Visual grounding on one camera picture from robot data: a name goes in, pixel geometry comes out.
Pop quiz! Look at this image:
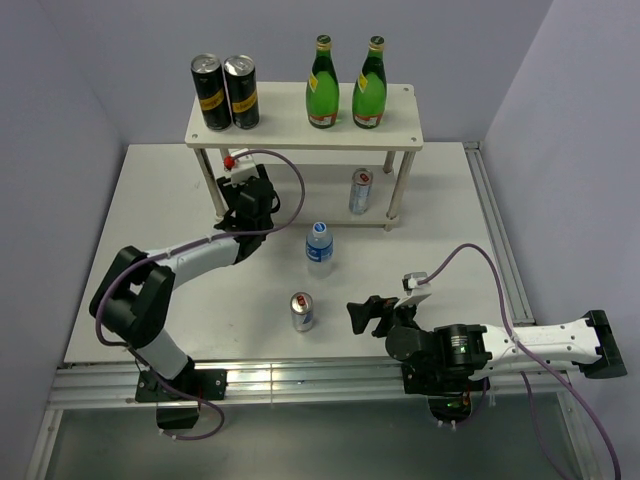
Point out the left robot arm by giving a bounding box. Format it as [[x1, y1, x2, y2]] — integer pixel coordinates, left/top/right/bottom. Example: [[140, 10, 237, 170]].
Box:
[[89, 164, 280, 399]]

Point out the green glass bottle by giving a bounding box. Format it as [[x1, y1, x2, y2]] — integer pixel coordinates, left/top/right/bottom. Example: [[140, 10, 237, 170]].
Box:
[[305, 34, 340, 129], [352, 35, 387, 129]]

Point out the silver blue can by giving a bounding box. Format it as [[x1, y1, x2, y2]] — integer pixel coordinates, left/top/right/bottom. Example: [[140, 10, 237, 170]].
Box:
[[290, 292, 314, 332], [349, 168, 373, 215]]

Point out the purple cable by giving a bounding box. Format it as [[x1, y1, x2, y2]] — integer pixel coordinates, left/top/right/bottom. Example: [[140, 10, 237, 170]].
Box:
[[94, 148, 306, 441], [419, 243, 623, 480]]

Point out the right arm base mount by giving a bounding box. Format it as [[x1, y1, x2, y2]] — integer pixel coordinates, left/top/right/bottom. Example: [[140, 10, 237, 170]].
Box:
[[401, 364, 490, 431]]

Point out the aluminium frame rail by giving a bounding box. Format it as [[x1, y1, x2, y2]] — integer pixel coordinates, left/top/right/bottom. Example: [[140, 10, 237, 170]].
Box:
[[27, 142, 603, 479]]

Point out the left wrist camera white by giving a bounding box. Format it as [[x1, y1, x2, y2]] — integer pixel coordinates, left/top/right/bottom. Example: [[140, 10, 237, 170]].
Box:
[[223, 148, 260, 186]]

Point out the black can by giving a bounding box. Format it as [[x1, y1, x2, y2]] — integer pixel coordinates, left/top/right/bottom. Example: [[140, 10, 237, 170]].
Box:
[[190, 53, 232, 131], [223, 55, 260, 130]]

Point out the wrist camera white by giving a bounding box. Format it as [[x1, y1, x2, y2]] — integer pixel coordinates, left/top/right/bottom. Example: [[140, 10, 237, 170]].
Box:
[[395, 272, 432, 309], [223, 148, 260, 186]]

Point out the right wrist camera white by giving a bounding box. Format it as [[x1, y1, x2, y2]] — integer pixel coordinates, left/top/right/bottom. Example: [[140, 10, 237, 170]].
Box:
[[395, 272, 432, 309]]

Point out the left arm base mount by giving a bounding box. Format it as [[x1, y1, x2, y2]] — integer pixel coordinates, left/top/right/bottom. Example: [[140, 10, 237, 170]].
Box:
[[134, 369, 227, 441]]

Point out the black can left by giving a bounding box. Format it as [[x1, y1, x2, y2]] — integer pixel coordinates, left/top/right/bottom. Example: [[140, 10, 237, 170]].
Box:
[[190, 53, 232, 131]]

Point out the Pocari Sweat bottle rear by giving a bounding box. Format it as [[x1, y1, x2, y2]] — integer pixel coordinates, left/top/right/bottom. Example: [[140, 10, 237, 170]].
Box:
[[305, 222, 334, 279]]

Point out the silver blue can front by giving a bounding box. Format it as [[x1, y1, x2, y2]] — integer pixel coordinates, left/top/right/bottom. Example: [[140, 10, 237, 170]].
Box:
[[290, 292, 314, 332]]

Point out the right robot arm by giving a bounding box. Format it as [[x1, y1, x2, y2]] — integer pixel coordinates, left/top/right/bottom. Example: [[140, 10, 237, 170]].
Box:
[[347, 294, 627, 397]]

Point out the white two-tier shelf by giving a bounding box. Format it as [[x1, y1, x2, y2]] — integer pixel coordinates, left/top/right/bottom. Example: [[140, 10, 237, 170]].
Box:
[[185, 82, 423, 230]]

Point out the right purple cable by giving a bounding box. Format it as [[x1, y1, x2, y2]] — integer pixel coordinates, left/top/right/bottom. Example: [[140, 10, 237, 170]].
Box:
[[419, 243, 623, 480]]

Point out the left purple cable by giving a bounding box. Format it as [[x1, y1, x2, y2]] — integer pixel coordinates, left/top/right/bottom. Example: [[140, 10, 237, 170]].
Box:
[[94, 148, 306, 441]]

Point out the black can right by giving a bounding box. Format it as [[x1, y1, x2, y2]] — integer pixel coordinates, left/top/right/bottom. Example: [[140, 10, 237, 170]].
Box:
[[223, 55, 260, 130]]

